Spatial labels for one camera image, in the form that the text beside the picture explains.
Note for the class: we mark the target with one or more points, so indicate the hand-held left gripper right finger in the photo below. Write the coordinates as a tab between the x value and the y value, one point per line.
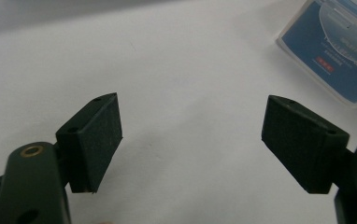
301	146

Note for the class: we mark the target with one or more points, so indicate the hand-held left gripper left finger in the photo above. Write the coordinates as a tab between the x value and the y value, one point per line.
89	143

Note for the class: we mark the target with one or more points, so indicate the blue face mask packet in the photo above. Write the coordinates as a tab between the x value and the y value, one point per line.
338	53

